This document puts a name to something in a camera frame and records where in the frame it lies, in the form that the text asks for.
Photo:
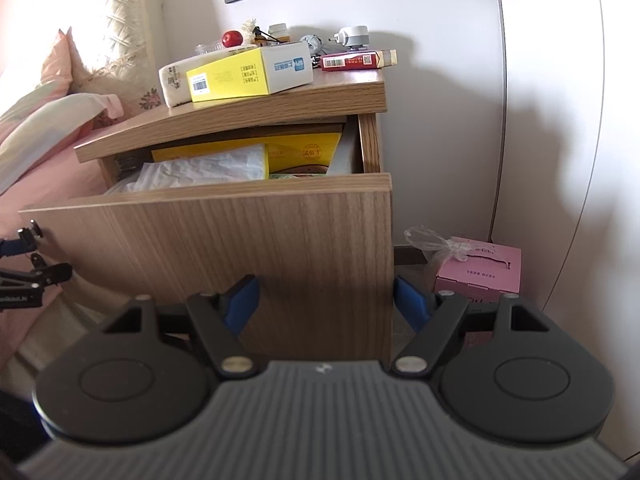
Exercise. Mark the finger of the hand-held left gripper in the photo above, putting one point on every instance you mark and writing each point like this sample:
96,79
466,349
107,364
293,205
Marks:
16,246
47,273

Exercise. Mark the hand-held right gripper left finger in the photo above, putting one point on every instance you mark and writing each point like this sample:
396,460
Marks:
243,305

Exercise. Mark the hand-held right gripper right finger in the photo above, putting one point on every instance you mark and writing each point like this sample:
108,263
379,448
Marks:
412,305

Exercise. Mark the black drawer key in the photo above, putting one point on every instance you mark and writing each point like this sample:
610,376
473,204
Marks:
37,259

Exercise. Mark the wooden lockable drawer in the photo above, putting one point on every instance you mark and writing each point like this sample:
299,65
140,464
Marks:
225,260

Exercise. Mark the yellow and blue box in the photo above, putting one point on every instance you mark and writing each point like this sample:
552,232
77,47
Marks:
240,75

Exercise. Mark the clear plastic bag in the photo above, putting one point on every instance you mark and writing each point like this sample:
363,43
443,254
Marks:
435,245

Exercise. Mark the pink cardboard box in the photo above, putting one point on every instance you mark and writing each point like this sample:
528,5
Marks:
480,270

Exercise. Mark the pastel striped blanket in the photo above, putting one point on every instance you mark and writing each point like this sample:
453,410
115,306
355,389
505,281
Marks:
45,120

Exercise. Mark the white plastic bag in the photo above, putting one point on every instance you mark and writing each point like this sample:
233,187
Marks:
200,170

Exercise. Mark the large yellow flat box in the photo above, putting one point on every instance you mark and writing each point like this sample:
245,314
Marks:
300,152

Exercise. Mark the pink pillow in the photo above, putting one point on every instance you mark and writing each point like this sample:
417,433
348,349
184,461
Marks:
57,60

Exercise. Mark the wooden nightstand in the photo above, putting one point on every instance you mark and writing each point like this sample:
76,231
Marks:
280,102

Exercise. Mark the white tissue pack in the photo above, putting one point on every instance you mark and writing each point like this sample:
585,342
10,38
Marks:
172,82

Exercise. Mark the white wardrobe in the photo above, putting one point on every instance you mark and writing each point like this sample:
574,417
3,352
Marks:
570,135

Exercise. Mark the cream quilted headboard cushion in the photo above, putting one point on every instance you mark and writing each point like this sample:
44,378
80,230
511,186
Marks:
125,25

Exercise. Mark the red flat box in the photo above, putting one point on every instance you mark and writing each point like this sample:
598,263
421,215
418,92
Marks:
355,60

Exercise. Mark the red ball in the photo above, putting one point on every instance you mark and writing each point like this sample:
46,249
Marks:
232,38

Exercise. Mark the small alarm clock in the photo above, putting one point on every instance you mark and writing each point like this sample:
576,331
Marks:
312,45

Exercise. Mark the white artificial flowers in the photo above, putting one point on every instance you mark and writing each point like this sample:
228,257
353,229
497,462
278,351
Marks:
257,32

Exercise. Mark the white plug adapter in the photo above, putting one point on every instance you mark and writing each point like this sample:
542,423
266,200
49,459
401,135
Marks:
352,37

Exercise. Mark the small white bottle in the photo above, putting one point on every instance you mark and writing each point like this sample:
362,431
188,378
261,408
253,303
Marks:
279,33

